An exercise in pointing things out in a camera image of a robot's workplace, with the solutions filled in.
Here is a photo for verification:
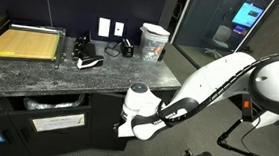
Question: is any wooden paper cutter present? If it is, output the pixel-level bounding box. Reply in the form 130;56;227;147
0;21;68;70

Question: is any white wall outlet plate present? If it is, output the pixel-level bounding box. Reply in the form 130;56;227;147
113;21;126;38

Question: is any black trash drawer white label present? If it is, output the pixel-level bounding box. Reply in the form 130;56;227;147
3;88;95;156

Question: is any black looped cord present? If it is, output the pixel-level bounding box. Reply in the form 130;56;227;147
103;39;123;59

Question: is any white door frame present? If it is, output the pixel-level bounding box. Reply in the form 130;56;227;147
169;0;196;47

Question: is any black hanging robot cable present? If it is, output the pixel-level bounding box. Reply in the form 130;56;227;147
239;115;262;156

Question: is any blue computer monitor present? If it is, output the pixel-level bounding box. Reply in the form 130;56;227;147
231;0;266;30

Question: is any grey office chair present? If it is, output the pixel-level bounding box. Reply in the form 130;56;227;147
202;23;234;60

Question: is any black hole punch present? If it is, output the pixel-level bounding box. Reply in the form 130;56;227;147
71;29;99;63

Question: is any clear plastic lidded container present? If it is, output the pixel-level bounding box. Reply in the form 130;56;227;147
137;22;172;64

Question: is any white light switch plate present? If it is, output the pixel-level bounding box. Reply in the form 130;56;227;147
97;17;112;39

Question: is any black and white stapler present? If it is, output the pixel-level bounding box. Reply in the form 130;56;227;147
75;52;105;72

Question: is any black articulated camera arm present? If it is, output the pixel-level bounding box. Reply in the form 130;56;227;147
216;116;278;156

